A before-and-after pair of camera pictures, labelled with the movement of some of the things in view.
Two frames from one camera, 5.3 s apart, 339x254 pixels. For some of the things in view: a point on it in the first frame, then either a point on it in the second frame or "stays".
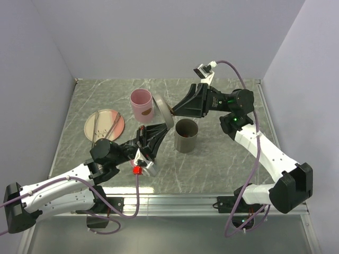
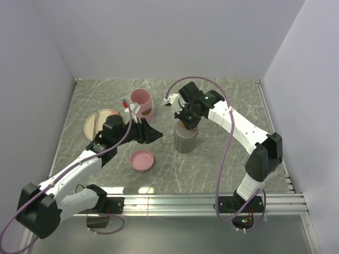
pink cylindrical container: [142, 101] stays
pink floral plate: [105, 119] stays
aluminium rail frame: [178, 205] stays
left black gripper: [157, 133] to [146, 133]
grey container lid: [164, 109] to [183, 133]
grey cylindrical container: [186, 131] stays
